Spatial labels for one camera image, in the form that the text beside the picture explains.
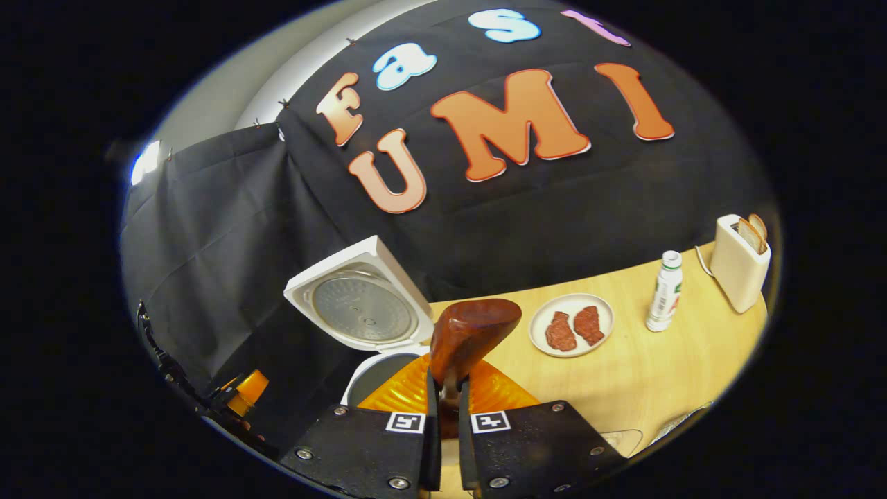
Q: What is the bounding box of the white bottle with green label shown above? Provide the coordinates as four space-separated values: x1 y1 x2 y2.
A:
645 250 683 333

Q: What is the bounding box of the clear rice container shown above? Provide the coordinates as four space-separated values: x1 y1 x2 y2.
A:
599 428 644 458

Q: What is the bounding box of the white toaster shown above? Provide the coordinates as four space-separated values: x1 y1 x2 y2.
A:
710 213 771 314

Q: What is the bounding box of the brown meat piece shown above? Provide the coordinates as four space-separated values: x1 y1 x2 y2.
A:
574 306 606 347
545 311 577 352

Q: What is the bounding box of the black backdrop cloth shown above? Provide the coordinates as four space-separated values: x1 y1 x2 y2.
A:
119 0 780 430

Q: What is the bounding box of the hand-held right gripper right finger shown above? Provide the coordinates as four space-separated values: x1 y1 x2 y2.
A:
457 357 628 499

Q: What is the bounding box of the white round plate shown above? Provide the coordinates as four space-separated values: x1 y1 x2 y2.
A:
529 293 615 358

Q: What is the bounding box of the white rice cooker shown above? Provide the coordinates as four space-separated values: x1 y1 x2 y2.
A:
283 234 434 410

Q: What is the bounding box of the brown wooden spoon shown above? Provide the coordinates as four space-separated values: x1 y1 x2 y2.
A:
430 298 522 437

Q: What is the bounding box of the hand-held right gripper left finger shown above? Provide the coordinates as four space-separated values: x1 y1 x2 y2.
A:
281 353 442 499

